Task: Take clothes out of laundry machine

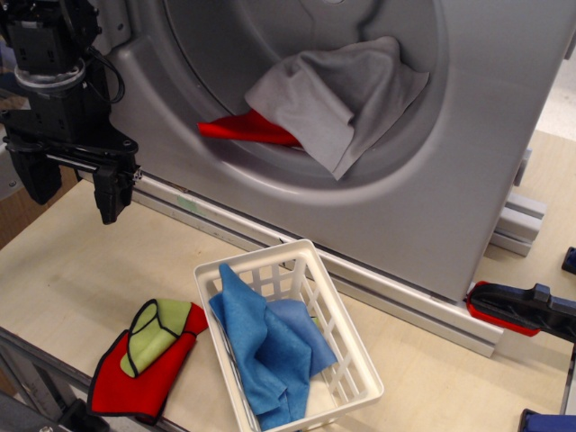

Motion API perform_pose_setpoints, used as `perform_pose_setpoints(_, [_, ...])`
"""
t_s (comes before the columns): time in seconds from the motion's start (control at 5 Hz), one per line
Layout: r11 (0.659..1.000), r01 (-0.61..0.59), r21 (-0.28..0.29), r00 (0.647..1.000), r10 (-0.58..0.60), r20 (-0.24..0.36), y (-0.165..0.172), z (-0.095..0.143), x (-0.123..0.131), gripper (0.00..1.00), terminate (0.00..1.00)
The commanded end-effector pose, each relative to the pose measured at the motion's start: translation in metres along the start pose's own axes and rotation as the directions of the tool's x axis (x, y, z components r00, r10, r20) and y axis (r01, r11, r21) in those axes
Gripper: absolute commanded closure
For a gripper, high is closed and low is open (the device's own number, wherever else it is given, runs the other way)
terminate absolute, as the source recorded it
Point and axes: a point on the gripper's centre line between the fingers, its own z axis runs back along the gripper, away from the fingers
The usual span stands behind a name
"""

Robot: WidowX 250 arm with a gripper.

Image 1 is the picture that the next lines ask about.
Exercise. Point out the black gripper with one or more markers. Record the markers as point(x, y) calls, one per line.
point(72, 128)

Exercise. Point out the red and black clamp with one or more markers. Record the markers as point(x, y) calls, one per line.
point(525, 311)

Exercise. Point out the green cloth with black trim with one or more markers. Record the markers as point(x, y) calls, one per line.
point(155, 328)

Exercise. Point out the red cloth with black trim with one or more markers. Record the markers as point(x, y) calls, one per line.
point(113, 393)

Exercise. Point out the metal table frame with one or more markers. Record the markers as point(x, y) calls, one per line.
point(52, 394)

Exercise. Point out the blue clamp at bottom edge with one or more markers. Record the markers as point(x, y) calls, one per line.
point(531, 421)

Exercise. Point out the black clamp at right edge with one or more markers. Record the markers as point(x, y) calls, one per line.
point(569, 261)

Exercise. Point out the blue cloth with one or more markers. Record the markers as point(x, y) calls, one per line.
point(277, 346)

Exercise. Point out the aluminium side bracket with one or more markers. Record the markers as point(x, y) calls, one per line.
point(520, 219)

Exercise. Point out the white plastic basket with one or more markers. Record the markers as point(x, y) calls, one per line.
point(350, 383)

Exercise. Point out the grey laundry machine door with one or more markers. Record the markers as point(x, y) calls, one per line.
point(10, 182)

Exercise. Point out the grey cloth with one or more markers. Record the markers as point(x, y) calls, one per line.
point(338, 103)

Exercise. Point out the aluminium extrusion rail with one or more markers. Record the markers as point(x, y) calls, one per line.
point(269, 248)

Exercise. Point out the grey toy laundry machine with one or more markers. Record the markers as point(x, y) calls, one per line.
point(387, 132)

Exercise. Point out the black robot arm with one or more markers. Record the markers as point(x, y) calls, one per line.
point(58, 44)

